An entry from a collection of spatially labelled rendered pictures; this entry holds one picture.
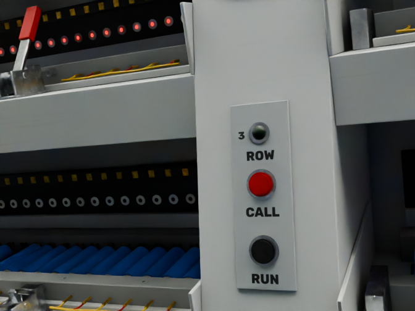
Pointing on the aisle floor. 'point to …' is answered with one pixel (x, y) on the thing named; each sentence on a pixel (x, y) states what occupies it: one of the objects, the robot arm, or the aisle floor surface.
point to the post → (210, 234)
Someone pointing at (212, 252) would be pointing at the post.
